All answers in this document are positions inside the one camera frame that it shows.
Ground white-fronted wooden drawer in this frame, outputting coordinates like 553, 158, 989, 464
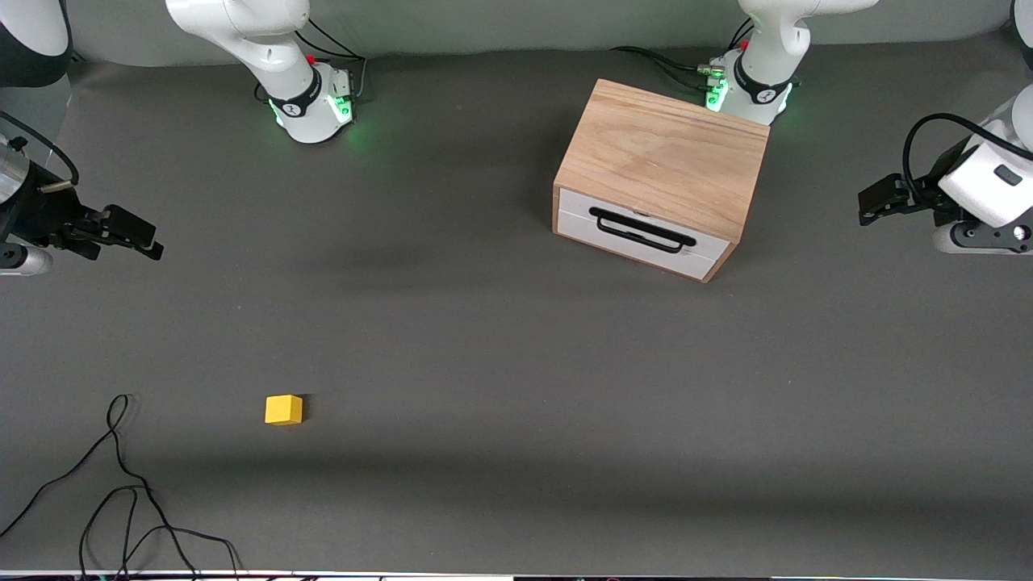
557, 187, 731, 271

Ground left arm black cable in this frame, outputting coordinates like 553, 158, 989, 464
901, 113, 989, 207

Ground thin black table cable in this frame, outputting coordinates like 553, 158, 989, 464
78, 484, 245, 580
0, 394, 199, 580

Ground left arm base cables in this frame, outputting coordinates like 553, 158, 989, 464
611, 18, 755, 91

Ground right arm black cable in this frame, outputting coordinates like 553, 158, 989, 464
0, 111, 80, 188

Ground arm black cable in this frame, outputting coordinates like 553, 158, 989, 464
901, 113, 989, 207
0, 111, 80, 188

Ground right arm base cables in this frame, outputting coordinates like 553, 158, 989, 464
255, 16, 369, 104

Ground yellow block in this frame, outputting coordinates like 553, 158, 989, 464
265, 395, 304, 426

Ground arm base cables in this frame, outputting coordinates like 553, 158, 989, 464
611, 18, 755, 91
255, 16, 369, 104

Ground wooden drawer cabinet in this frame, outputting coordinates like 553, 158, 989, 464
552, 78, 772, 283

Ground black drawer handle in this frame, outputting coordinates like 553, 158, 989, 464
589, 207, 696, 254

